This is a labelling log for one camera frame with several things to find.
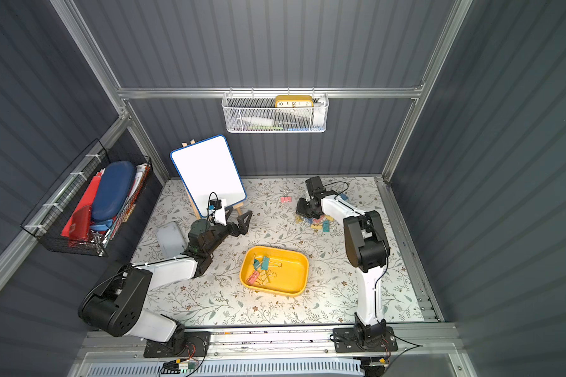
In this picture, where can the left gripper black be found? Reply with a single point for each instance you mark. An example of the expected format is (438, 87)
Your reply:
(231, 224)

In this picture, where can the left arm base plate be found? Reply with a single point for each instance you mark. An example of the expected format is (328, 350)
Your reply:
(183, 344)

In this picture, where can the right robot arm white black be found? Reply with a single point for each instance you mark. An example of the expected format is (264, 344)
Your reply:
(367, 250)

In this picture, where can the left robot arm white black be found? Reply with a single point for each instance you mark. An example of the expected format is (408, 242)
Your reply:
(116, 303)

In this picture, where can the black wire side basket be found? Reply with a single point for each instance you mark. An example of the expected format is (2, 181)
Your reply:
(46, 222)

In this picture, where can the aluminium front rail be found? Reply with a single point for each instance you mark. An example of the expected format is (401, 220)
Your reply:
(310, 341)

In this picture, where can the red folder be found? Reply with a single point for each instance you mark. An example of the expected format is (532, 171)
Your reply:
(78, 227)

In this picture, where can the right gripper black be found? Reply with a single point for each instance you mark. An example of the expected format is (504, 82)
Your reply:
(309, 207)

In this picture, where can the white wire wall basket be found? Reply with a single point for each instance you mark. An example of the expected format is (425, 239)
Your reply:
(244, 114)

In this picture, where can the yellow clock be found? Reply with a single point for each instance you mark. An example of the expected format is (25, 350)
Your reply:
(294, 101)

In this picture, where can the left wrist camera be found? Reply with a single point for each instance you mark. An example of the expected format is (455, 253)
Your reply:
(216, 210)

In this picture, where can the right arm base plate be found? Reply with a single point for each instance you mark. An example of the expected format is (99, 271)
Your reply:
(347, 340)

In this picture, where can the yellow plastic storage box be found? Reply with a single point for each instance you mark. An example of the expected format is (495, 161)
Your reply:
(290, 280)

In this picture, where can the whiteboard with blue frame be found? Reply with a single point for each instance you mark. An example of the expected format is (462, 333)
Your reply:
(208, 166)

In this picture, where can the blue oval case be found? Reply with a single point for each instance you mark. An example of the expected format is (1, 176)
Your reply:
(113, 190)

